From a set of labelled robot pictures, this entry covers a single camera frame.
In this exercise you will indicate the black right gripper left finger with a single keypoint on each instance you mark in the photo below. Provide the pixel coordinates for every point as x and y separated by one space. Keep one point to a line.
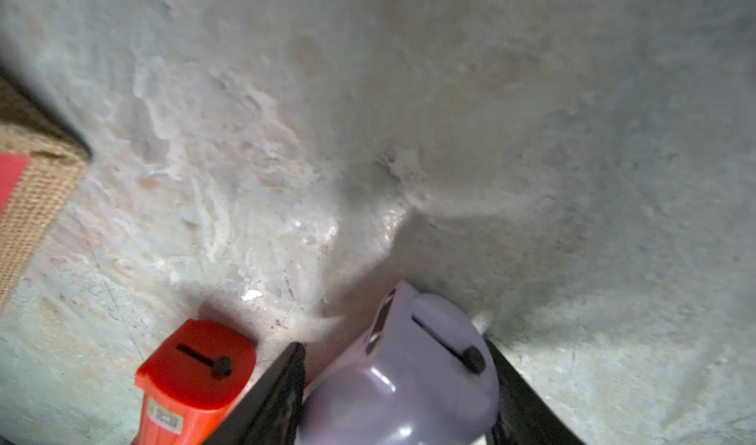
272 409

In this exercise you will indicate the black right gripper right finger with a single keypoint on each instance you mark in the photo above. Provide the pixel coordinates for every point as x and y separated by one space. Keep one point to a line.
524 418

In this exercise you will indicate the red flashlight white head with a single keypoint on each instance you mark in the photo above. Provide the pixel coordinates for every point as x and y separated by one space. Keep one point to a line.
192 381

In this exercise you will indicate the purple flashlight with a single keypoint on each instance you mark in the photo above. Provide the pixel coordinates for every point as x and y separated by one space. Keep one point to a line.
421 374

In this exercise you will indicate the red canvas tote bag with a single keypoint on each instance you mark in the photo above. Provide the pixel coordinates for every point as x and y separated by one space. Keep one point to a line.
42 163

